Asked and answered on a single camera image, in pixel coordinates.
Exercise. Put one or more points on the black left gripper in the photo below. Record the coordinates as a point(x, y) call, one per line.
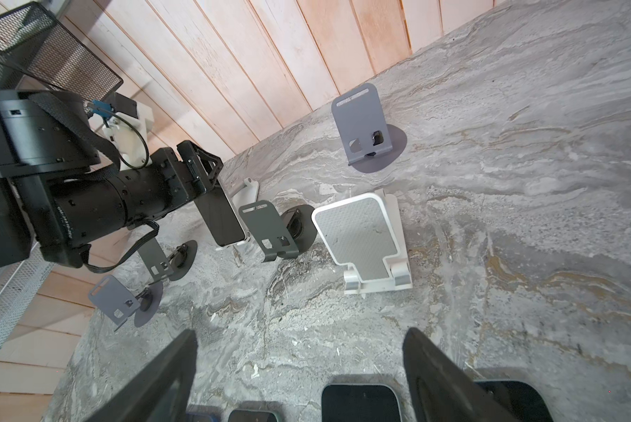
point(173, 183)

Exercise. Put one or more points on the dark round stand front left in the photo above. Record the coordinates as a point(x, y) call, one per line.
point(119, 304)

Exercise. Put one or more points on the white folding phone stand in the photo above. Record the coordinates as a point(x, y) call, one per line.
point(245, 194)

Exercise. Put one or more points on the black phone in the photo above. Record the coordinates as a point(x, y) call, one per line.
point(519, 398)

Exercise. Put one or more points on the grey round phone stand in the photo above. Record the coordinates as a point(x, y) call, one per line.
point(369, 142)

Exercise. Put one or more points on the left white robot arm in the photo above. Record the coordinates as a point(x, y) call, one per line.
point(62, 186)

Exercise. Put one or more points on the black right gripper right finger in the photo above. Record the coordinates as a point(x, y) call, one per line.
point(439, 390)

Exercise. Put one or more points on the black wire mesh basket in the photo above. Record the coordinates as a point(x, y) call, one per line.
point(34, 44)

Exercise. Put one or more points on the white-edged phone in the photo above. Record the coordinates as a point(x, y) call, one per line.
point(220, 217)

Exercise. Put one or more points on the blue-edged phone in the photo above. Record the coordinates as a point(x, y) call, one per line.
point(201, 416)

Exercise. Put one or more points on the dark round stand pink phone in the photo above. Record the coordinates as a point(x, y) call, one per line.
point(283, 236)

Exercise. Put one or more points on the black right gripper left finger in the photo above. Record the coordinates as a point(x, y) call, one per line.
point(161, 391)

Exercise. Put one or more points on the white wire mesh shelf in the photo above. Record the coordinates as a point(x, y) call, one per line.
point(19, 283)

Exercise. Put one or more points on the green-edged phone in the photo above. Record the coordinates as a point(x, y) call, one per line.
point(244, 415)

